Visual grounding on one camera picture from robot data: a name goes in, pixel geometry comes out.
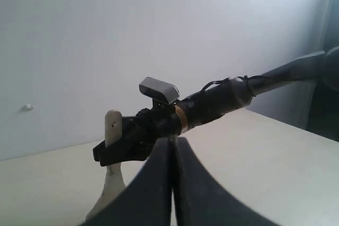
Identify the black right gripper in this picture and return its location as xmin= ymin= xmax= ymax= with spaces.
xmin=93 ymin=99 xmax=185 ymax=167

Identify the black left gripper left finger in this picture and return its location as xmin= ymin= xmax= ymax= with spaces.
xmin=84 ymin=138 xmax=173 ymax=225

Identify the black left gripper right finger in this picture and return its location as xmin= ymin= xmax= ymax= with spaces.
xmin=173 ymin=138 xmax=273 ymax=225

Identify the white paint brush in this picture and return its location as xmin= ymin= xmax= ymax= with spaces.
xmin=86 ymin=109 xmax=127 ymax=215

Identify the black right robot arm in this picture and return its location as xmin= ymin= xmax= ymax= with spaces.
xmin=93 ymin=47 xmax=338 ymax=167

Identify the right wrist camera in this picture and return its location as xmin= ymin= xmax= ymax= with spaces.
xmin=139 ymin=77 xmax=180 ymax=105

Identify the small white wall hook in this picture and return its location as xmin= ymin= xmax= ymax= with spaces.
xmin=20 ymin=103 xmax=34 ymax=112

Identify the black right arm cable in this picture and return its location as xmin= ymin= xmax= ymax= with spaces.
xmin=198 ymin=74 xmax=276 ymax=97

